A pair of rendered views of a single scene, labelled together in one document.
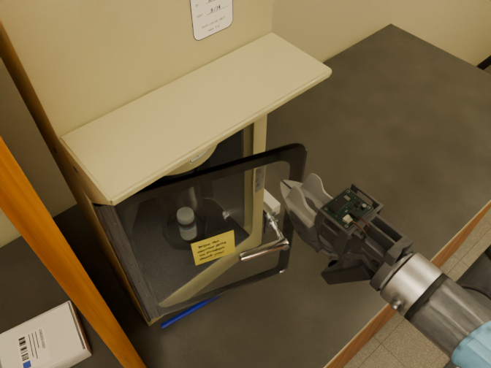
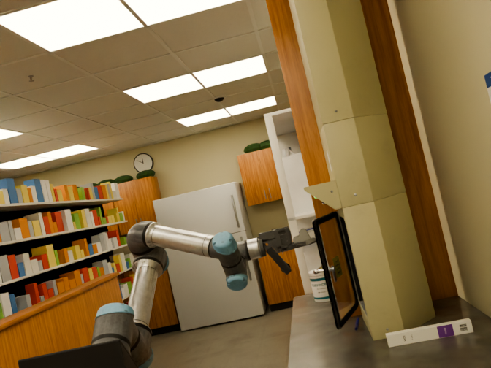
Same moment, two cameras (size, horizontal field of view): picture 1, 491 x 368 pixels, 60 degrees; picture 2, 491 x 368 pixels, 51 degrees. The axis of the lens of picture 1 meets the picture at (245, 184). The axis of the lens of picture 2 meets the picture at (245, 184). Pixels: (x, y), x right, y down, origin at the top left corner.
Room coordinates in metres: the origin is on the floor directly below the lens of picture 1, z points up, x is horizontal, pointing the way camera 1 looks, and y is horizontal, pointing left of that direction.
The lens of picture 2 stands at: (1.63, -1.49, 1.51)
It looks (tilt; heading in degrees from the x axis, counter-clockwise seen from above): 2 degrees up; 137
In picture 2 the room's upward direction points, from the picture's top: 13 degrees counter-clockwise
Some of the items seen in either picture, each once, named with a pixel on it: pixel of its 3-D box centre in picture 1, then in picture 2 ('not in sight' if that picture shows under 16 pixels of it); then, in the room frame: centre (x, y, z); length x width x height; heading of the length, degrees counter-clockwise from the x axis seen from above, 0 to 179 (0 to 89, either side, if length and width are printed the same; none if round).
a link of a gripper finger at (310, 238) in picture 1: (314, 228); not in sight; (0.34, -0.10, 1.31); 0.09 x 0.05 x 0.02; 41
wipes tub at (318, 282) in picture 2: not in sight; (324, 284); (-0.07, 0.49, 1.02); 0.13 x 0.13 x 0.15
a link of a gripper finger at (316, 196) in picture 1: (311, 188); (305, 236); (0.40, -0.10, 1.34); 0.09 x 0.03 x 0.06; 41
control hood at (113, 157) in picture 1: (208, 131); (321, 197); (0.39, 0.05, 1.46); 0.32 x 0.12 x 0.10; 131
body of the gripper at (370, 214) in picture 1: (360, 238); (276, 242); (0.30, -0.16, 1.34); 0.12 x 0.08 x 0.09; 41
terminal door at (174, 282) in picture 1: (216, 244); (336, 266); (0.38, 0.05, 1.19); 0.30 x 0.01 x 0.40; 111
